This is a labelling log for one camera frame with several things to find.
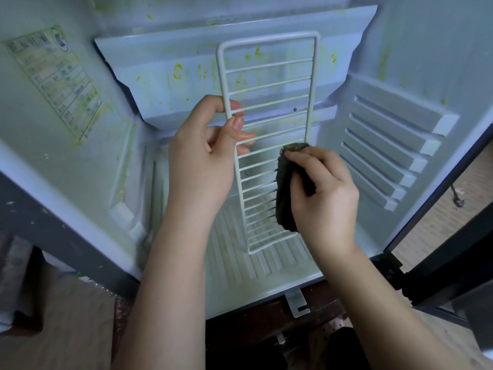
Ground dark grey cloth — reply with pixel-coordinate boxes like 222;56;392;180
275;142;317;233

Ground person's left hand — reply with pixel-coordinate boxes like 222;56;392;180
168;95;257;228

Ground fridge door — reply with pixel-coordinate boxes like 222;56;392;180
381;135;493;352

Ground person's dark trousers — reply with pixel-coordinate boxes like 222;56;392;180
308;326;374;370

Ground black power cable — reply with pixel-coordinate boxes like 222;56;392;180
451;183;466;209

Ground dark red wooden stand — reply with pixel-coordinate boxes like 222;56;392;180
111;277;386;370

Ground white wire shelf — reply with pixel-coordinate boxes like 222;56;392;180
216;31;322;255

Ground person's right hand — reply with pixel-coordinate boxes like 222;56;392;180
282;146;361;255

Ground person's left forearm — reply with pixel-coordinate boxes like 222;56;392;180
111;215;220;370

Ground grey mini fridge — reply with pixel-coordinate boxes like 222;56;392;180
0;0;493;321

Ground person's right forearm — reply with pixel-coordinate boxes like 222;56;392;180
316;243;475;370

